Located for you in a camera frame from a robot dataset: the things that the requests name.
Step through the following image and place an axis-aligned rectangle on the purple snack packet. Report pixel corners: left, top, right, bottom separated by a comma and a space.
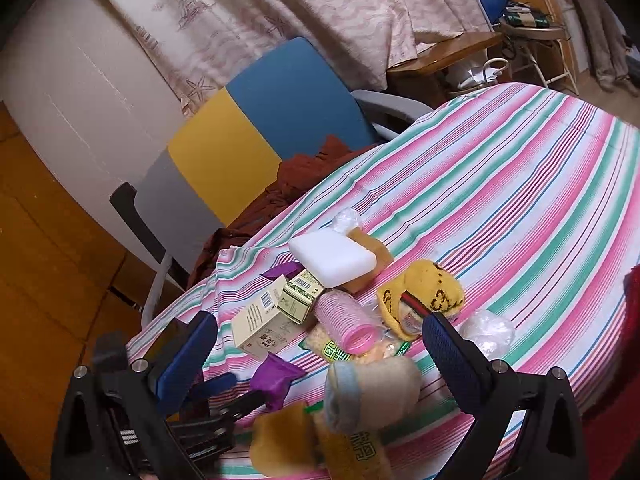
262, 261, 304, 281
250, 352, 307, 412

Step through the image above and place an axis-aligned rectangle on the mustard yellow sock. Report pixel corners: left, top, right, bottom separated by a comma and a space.
248, 401, 319, 477

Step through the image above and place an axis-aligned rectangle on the beige tall carton box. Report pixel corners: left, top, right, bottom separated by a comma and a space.
231, 275, 305, 361

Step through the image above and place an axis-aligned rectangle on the beige blue sock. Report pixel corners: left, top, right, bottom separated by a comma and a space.
323, 356, 422, 434

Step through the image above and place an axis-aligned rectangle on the yellow patterned sock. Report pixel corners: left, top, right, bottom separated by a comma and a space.
376, 259, 465, 341

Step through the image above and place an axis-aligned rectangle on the green small carton box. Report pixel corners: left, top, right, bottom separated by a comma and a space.
278, 270, 324, 324

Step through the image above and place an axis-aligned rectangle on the yellow-label rice snack bag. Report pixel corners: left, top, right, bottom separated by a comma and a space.
305, 405, 395, 480

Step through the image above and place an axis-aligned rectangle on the pink hair roller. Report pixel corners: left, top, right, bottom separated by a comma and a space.
314, 289, 383, 344

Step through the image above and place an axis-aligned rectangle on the white soap bar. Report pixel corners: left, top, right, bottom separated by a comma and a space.
288, 229, 376, 288

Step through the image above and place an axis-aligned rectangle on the small clear plastic ball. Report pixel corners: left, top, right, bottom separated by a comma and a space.
331, 208, 362, 235

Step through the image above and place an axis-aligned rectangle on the tan sponge block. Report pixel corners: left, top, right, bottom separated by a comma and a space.
342, 226, 395, 295

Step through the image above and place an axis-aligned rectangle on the blue yellow grey chair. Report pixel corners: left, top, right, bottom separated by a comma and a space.
110, 37, 431, 325

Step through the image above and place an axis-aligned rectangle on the striped pink green tablecloth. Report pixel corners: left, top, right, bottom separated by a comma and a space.
127, 81, 640, 480

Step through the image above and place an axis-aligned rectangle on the brown garment on chair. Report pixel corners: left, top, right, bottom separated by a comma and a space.
188, 134, 378, 288

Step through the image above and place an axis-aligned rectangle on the wooden side table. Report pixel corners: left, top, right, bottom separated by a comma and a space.
386, 32, 502, 107

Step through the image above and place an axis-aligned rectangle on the pink patterned curtain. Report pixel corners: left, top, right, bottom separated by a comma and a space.
107, 0, 487, 116

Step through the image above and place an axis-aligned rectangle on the blue folding chair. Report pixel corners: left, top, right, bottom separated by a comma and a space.
477, 0, 579, 96

